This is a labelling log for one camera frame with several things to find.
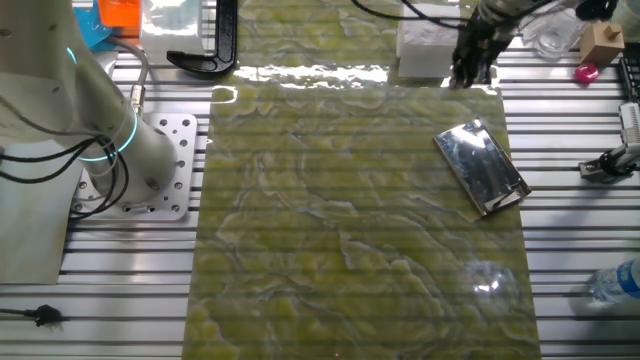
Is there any black C-clamp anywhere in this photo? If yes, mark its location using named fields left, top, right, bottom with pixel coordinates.
left=166, top=0, right=239, bottom=76

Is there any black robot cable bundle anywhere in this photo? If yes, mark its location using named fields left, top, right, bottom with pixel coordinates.
left=0, top=133, right=132, bottom=219

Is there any pink round toy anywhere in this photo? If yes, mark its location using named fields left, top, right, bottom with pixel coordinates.
left=573, top=62, right=600, bottom=85

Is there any white toilet paper roll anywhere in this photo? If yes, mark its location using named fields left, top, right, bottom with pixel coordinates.
left=396, top=3, right=461, bottom=79

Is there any black keyboard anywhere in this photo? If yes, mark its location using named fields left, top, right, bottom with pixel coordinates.
left=617, top=55, right=640, bottom=104

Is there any grey cable with metal connector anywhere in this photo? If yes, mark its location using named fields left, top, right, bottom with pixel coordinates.
left=107, top=37, right=151, bottom=117

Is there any wooden block toy with peg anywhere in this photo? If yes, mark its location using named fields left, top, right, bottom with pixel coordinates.
left=579, top=22, right=626, bottom=66

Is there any clear water bottle blue cap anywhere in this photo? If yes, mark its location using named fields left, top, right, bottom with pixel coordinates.
left=588, top=258, right=640, bottom=306

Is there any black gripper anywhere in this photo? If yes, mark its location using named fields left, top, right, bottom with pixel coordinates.
left=451, top=9, right=519, bottom=89

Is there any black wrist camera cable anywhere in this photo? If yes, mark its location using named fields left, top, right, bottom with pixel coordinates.
left=349, top=0, right=474, bottom=30

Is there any black power plug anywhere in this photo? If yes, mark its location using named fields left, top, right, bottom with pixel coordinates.
left=0, top=303, right=70, bottom=329

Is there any clear glass pitcher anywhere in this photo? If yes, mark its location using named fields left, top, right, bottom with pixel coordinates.
left=519, top=0, right=609, bottom=62

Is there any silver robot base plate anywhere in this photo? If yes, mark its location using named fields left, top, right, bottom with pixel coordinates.
left=69, top=112, right=199, bottom=222

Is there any green marble pattern mat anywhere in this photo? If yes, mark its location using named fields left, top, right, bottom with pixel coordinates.
left=180, top=0, right=542, bottom=360

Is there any silver grille camera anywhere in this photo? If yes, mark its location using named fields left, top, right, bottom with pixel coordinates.
left=618, top=102, right=640, bottom=146

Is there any orange toy shovel green handle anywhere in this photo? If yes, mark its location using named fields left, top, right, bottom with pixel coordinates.
left=97, top=0, right=142, bottom=36

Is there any translucent plastic box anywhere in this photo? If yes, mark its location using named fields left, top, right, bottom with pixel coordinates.
left=139, top=0, right=204, bottom=64

